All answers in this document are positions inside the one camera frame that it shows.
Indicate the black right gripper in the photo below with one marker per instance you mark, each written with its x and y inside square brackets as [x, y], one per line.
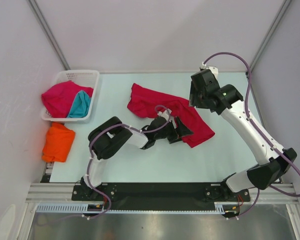
[193, 99]

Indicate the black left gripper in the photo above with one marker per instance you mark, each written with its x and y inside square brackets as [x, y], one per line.
[181, 131]

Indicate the red t shirt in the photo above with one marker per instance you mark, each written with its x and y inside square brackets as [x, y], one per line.
[59, 98]
[143, 102]

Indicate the white plastic laundry basket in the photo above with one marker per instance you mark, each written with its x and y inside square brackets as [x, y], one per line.
[87, 78]

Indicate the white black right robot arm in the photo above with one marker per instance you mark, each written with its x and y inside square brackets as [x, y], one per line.
[272, 158]

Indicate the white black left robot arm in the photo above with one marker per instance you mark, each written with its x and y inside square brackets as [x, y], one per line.
[107, 139]

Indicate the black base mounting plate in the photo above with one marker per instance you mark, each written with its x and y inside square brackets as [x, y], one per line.
[160, 196]

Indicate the teal t shirt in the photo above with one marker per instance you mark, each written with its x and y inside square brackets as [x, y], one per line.
[80, 106]

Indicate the orange folded t shirt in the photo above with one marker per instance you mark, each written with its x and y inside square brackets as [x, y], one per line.
[58, 143]

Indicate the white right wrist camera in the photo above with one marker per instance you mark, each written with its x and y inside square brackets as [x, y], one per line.
[213, 69]

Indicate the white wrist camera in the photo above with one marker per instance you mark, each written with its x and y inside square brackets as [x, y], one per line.
[213, 69]
[167, 114]

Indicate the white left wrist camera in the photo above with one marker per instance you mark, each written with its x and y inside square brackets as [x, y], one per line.
[167, 114]

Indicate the white slotted cable duct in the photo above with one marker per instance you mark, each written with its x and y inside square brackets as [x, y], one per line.
[95, 208]

